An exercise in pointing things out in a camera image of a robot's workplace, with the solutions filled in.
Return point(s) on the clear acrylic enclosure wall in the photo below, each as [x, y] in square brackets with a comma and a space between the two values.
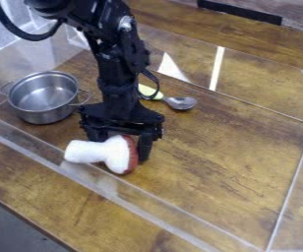
[220, 190]

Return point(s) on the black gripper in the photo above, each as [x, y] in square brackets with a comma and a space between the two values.
[121, 114]

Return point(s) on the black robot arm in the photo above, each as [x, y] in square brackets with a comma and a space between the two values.
[108, 25]

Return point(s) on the silver metal pot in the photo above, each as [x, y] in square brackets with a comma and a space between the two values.
[45, 97]

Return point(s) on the red and white plush mushroom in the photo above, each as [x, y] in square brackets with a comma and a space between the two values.
[117, 153]

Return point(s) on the black bar in background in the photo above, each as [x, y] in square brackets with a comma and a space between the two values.
[240, 12]

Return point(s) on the spoon with green handle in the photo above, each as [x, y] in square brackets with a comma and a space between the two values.
[177, 102]

